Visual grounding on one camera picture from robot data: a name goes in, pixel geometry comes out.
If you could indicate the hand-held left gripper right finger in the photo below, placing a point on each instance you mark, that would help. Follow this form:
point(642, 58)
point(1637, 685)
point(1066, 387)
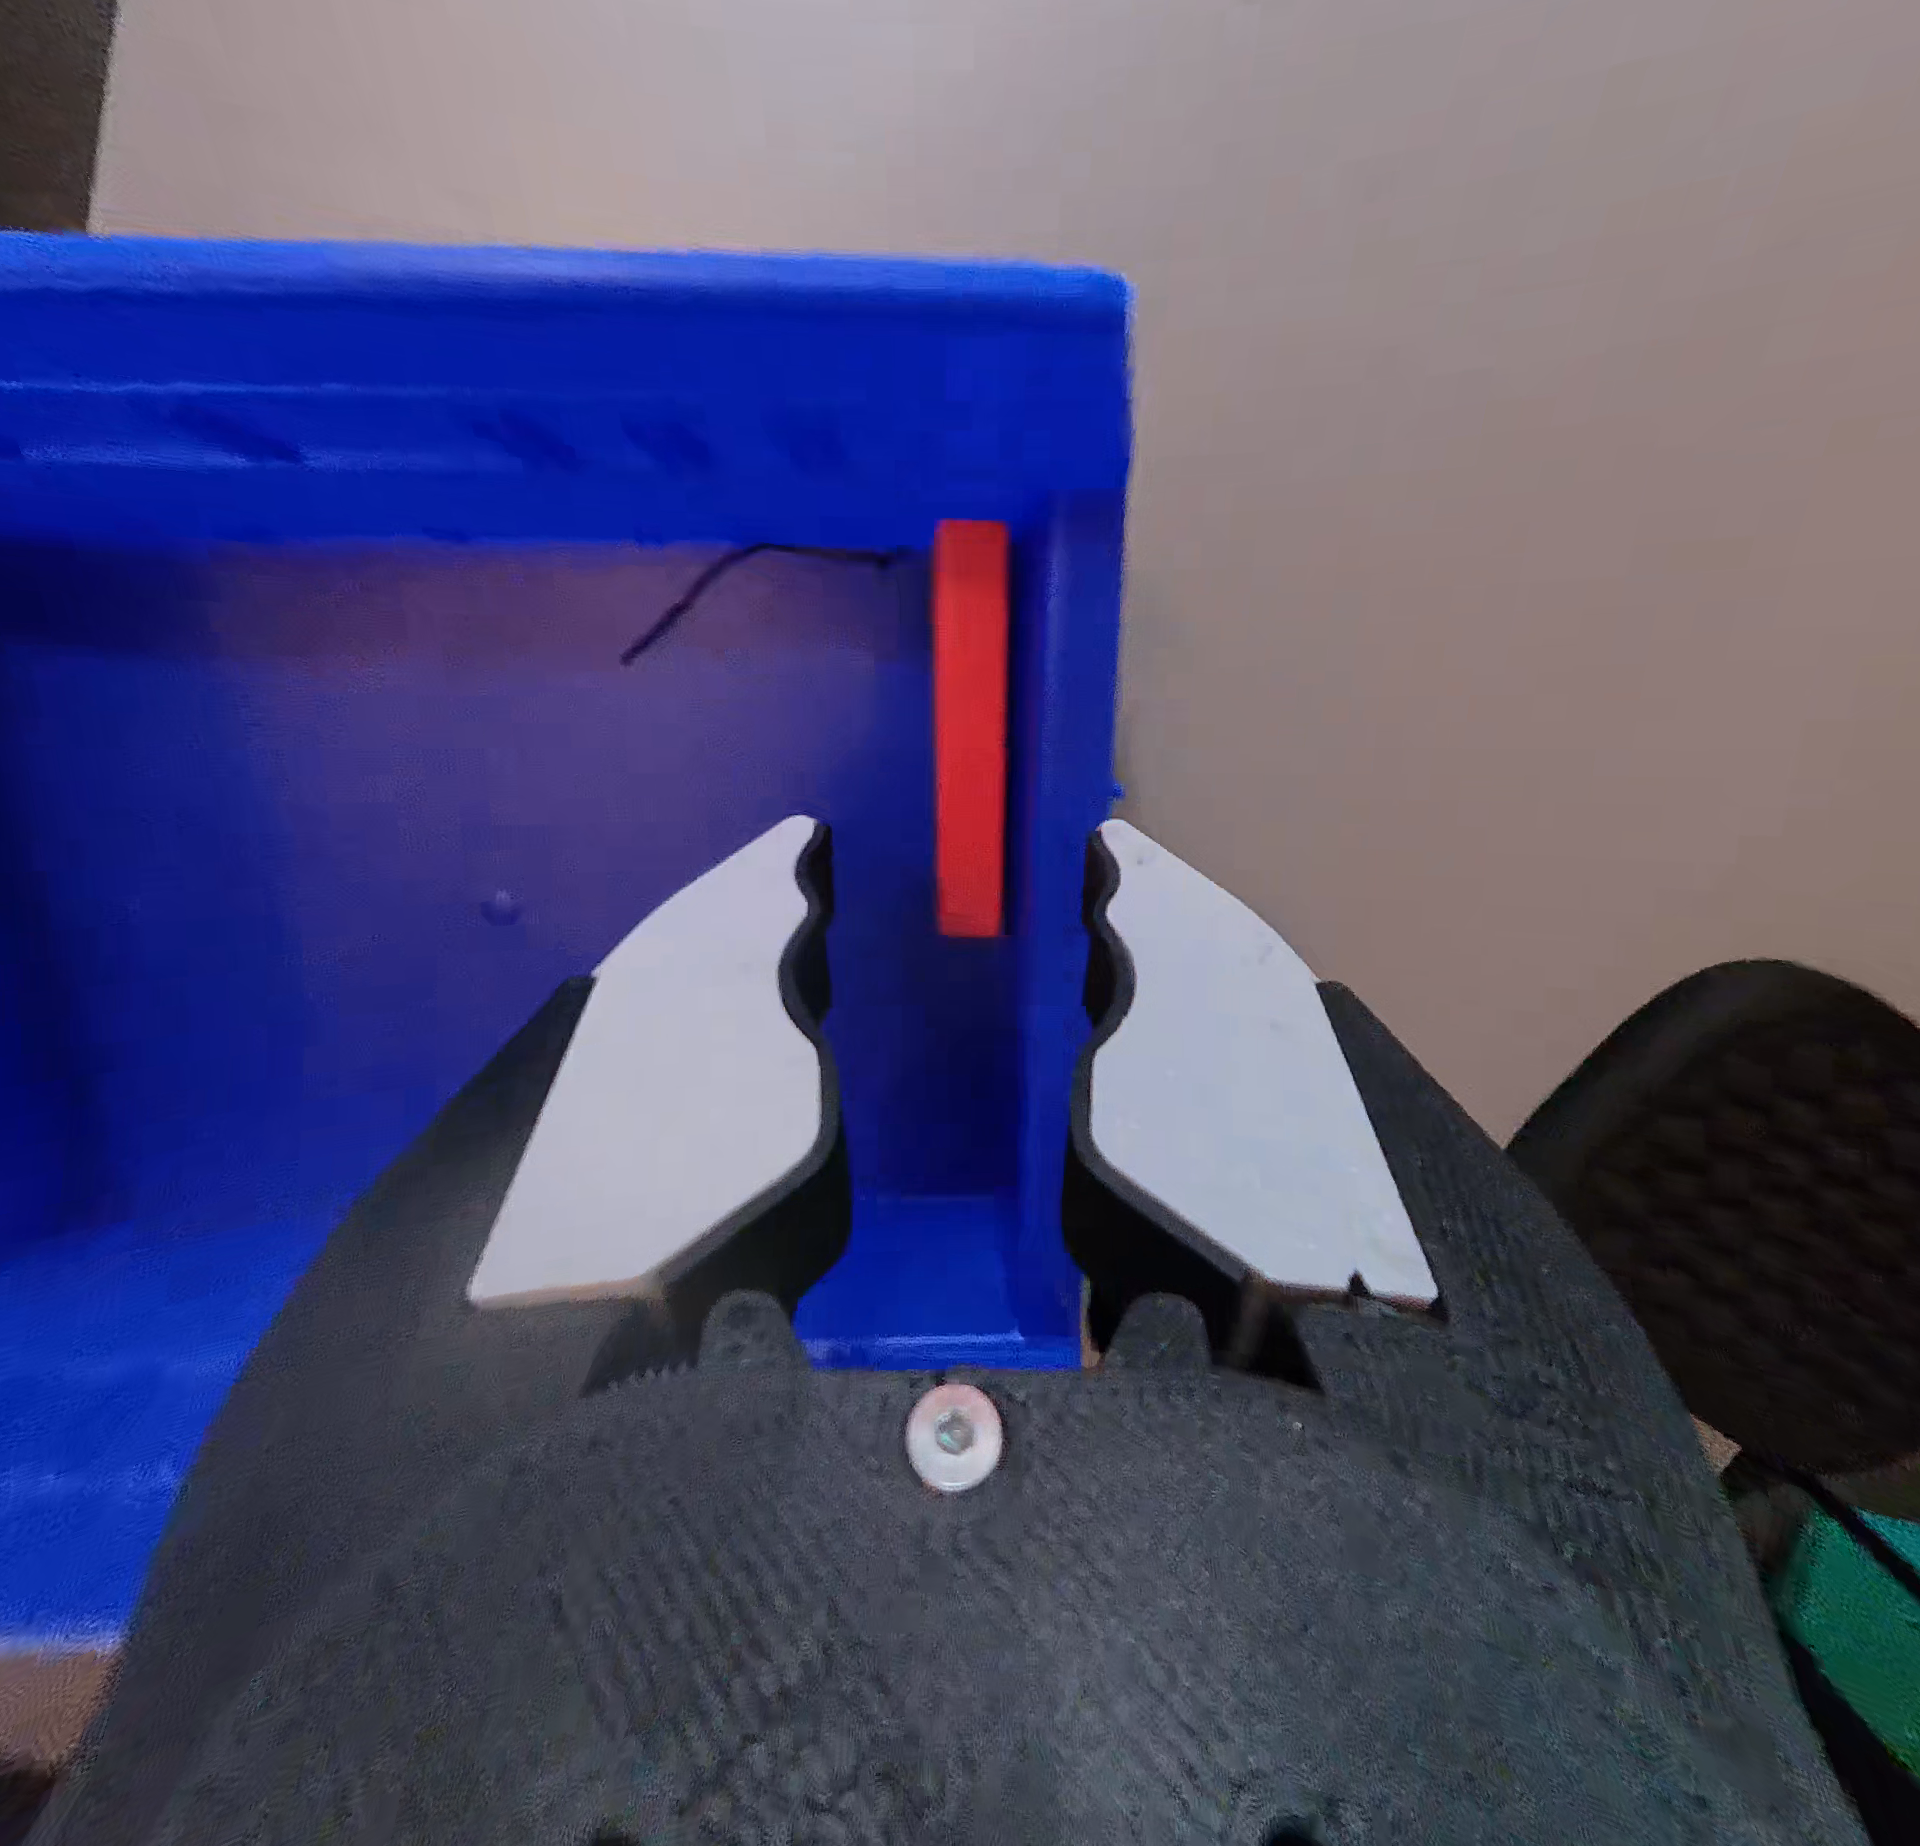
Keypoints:
point(1244, 1113)

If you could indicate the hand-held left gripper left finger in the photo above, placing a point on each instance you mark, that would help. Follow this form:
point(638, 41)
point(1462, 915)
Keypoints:
point(659, 1113)

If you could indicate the blue plastic bin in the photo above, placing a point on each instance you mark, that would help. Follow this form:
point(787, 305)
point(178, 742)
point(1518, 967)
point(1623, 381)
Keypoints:
point(374, 828)

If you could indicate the red bar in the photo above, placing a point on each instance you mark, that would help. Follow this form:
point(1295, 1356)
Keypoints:
point(972, 721)

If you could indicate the black textured pad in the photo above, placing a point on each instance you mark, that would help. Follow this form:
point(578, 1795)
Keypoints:
point(1755, 1201)

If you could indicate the teal chair seat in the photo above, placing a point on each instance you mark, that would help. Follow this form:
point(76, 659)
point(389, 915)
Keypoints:
point(1858, 1592)

